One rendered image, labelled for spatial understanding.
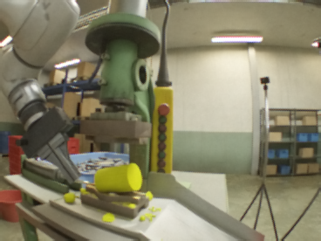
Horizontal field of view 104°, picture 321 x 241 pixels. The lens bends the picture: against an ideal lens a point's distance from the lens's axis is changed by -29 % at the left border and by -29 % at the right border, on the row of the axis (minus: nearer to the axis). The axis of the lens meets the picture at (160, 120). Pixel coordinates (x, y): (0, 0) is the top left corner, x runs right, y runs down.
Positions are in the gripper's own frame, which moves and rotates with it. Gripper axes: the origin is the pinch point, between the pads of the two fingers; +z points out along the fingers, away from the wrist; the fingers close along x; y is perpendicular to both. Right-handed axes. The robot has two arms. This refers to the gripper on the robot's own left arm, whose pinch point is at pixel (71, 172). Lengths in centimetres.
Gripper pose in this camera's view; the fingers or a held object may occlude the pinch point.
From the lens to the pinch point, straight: 41.3
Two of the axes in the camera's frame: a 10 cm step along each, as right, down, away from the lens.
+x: 7.8, -6.1, 1.2
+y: 1.1, -0.7, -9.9
